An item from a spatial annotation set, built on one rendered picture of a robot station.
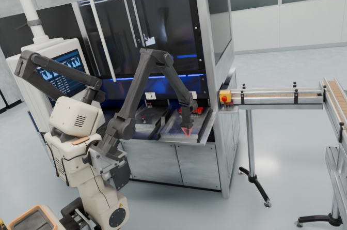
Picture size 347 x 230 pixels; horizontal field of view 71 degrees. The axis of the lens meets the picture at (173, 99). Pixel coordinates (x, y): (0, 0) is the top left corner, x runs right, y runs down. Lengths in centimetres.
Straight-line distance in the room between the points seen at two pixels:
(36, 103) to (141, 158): 107
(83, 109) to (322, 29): 580
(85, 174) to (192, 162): 115
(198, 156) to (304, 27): 477
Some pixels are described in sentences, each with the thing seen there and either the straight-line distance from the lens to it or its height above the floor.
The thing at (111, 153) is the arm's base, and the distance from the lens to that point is 107.
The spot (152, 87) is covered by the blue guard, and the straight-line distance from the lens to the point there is 192.
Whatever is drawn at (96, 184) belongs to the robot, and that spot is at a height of 95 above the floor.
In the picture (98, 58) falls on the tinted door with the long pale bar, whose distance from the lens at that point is 209.
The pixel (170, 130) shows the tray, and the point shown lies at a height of 88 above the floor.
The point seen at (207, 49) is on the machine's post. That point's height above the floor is 135.
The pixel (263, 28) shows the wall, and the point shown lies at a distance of 629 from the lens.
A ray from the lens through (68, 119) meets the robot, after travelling 113.
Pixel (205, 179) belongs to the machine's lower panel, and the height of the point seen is 19.
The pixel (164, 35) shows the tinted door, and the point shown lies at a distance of 175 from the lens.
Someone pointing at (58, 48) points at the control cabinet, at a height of 152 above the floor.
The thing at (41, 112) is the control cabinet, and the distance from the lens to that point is 186.
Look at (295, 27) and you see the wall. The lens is 632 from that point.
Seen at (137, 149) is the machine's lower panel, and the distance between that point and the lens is 235.
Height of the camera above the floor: 175
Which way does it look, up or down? 24 degrees down
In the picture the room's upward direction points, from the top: 11 degrees counter-clockwise
